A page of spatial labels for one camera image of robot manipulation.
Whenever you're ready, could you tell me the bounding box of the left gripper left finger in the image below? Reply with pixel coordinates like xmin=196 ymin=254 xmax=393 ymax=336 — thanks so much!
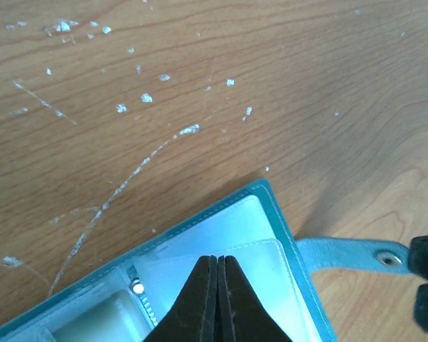
xmin=146 ymin=256 xmax=218 ymax=341

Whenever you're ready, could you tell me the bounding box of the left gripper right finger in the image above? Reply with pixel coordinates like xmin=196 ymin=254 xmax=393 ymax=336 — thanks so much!
xmin=216 ymin=256 xmax=290 ymax=341

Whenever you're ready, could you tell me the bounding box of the teal card holder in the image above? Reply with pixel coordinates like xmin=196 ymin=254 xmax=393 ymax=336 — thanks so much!
xmin=0 ymin=180 xmax=409 ymax=341

